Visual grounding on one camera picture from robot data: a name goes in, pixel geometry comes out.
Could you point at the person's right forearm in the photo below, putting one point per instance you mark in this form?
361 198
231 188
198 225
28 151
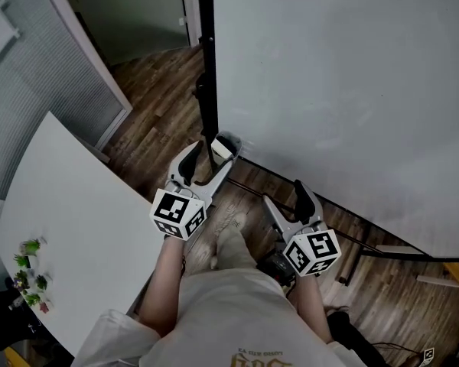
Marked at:
313 312

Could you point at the person's beige trouser leg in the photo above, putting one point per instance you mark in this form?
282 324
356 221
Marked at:
235 252

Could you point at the black bag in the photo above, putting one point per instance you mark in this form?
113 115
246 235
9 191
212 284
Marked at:
359 338

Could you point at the white table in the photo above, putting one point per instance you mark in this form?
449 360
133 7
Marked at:
80 212

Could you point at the person's light shoe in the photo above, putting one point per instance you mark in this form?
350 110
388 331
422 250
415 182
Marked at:
233 222

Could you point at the person's white shirt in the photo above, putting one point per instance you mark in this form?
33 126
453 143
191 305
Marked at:
229 319

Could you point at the black chair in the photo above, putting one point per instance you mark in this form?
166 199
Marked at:
4 327

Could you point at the large white whiteboard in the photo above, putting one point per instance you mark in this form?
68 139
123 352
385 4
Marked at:
208 71

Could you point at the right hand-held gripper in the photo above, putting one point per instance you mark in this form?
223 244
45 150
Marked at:
311 254

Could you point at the yellow wooden board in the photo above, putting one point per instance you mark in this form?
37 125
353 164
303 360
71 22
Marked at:
17 358

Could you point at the person's left forearm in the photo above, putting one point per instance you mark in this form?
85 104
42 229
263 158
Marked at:
162 289

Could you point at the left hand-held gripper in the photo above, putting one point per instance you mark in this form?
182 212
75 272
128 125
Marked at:
176 214

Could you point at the clear plastic cup holder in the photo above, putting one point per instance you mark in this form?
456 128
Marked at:
235 143

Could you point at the group of small potted plants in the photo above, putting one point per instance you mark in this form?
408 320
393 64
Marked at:
30 273

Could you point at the frosted glass door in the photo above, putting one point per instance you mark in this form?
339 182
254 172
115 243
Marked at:
137 17

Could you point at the white whiteboard eraser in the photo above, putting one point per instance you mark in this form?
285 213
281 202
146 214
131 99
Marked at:
222 148

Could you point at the black waist device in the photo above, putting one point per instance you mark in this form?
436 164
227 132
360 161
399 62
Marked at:
276 268

